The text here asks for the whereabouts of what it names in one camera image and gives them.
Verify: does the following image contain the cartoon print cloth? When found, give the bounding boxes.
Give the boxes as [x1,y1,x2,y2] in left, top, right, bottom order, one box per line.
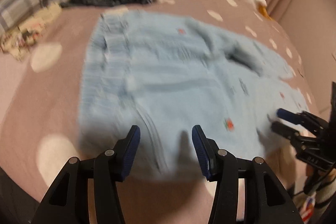
[1,3,62,61]

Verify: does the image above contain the light blue denim pants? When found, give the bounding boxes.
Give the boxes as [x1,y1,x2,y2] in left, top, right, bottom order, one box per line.
[79,11,308,181]

